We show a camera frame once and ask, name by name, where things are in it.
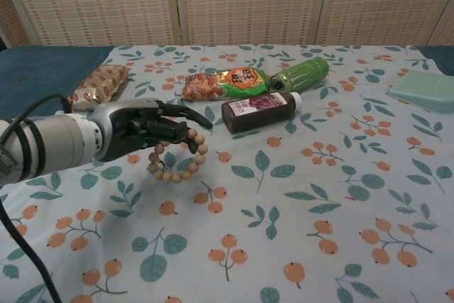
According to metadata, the mint green plastic dustpan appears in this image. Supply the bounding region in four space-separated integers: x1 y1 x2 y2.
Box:
385 70 454 115

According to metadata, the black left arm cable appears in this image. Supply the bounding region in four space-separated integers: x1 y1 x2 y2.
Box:
0 94 74 303

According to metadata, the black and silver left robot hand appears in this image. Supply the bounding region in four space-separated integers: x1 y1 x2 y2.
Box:
90 99 214 162

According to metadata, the green energy drink can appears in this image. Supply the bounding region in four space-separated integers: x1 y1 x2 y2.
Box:
268 56 331 94

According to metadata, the green and orange snack bag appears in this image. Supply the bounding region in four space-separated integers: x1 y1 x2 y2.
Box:
181 67 270 102

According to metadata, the floral leaf and fruit tablecloth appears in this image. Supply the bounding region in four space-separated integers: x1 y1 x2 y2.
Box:
0 43 454 303

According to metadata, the woven bamboo screen panel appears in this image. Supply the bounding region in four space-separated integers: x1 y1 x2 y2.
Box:
173 0 331 47
0 0 31 48
427 8 454 47
315 0 454 47
0 0 186 48

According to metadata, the wooden bead bracelet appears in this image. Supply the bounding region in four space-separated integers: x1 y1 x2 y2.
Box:
146 128 209 182

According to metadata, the gold and red snack packet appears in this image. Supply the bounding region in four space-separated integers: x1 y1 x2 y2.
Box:
67 64 129 112

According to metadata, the purple juice bottle white cap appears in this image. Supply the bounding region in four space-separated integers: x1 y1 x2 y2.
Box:
221 91 303 134

